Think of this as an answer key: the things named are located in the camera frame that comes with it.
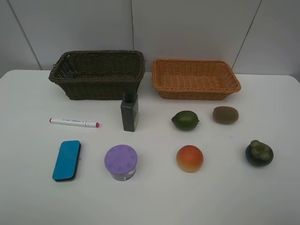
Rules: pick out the dark brown wicker basket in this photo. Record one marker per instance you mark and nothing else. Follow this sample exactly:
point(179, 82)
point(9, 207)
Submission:
point(98, 75)

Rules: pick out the orange red peach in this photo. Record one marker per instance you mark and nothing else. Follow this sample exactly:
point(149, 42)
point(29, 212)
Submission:
point(189, 158)

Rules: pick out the dark green rectangular bottle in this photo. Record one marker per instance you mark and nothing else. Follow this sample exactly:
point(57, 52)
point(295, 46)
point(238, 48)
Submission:
point(129, 111)

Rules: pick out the green lime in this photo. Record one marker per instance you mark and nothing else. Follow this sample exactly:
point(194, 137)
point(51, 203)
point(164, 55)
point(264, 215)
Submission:
point(185, 120)

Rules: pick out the brown kiwi fruit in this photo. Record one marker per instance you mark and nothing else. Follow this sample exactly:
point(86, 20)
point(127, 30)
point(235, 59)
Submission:
point(225, 115)

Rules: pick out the dark purple mangosteen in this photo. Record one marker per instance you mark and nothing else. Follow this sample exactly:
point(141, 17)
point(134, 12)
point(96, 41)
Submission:
point(259, 154)

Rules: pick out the purple lidded round can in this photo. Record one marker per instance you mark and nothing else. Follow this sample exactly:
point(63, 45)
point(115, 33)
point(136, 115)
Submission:
point(121, 161)

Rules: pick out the orange wicker basket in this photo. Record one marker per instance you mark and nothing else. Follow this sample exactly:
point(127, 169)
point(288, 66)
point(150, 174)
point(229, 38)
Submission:
point(194, 79)

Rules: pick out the blue whiteboard eraser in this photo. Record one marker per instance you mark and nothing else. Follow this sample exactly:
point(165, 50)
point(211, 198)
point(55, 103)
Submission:
point(67, 161)

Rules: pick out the white marker red caps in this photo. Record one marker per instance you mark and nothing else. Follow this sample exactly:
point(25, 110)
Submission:
point(76, 123)

